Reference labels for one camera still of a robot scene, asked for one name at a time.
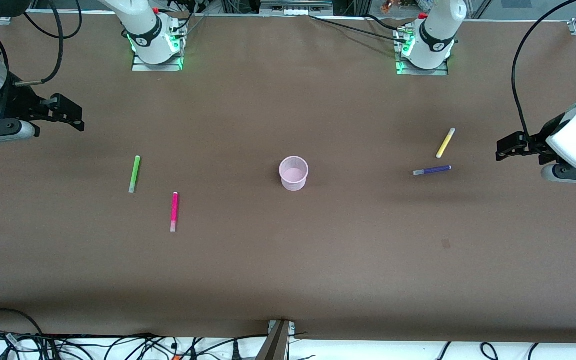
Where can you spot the metal table clamp bracket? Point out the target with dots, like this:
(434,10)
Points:
(278,342)

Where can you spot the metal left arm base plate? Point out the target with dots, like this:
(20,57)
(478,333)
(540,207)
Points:
(423,72)

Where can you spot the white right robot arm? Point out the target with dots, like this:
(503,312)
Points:
(150,30)

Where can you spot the purple marker pen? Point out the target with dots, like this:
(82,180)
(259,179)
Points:
(435,170)

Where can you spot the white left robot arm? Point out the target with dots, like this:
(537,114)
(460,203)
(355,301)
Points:
(435,35)

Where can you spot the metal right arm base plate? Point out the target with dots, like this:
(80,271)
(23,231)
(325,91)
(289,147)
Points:
(158,67)

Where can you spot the yellow highlighter pen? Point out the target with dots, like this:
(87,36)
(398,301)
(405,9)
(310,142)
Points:
(445,143)

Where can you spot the pink plastic cup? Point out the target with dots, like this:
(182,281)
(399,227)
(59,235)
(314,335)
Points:
(294,175)

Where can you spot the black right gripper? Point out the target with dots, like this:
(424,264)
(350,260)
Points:
(20,102)

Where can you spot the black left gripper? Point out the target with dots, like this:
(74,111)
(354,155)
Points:
(537,141)

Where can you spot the green highlighter pen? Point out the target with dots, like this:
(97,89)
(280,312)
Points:
(134,174)

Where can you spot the pink highlighter pen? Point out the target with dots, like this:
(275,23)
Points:
(174,210)

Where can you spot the grey socket strip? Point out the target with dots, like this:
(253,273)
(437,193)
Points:
(295,9)

